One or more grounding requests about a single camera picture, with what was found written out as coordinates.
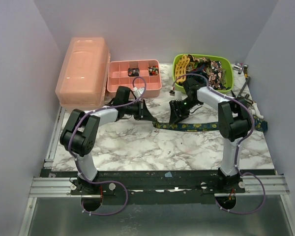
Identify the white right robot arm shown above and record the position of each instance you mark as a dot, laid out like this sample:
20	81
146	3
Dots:
235	123

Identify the green plastic bin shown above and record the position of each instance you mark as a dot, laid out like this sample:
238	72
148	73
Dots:
225	65

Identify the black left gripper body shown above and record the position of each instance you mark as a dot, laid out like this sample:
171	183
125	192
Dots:
137	109

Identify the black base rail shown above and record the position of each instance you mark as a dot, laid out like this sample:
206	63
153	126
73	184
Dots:
158	187

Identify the aluminium extrusion rail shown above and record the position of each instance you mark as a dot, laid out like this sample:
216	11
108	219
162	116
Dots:
61	187

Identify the white plastic fitting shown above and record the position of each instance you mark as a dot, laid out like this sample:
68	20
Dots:
254	110

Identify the pink compartment tray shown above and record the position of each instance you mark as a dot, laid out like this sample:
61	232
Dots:
117	76

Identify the rolled colourful tie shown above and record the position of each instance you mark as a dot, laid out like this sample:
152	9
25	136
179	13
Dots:
153	70

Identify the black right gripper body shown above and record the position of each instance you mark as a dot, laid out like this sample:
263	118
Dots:
180	108

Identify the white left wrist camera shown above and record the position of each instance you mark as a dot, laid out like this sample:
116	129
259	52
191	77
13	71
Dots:
138	91

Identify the pink translucent storage box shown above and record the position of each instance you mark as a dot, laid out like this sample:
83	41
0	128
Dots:
83	76

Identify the rolled dark floral tie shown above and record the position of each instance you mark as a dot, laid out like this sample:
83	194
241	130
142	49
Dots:
133	72

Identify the green navy red striped tie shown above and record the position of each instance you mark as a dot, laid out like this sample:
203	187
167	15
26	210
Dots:
198	76

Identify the navy tie with yellow flowers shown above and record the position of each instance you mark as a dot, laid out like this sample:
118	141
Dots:
260	125

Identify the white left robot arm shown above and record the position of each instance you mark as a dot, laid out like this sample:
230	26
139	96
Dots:
78	136

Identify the yellow tie with beetles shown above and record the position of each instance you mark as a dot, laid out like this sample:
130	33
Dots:
180	69

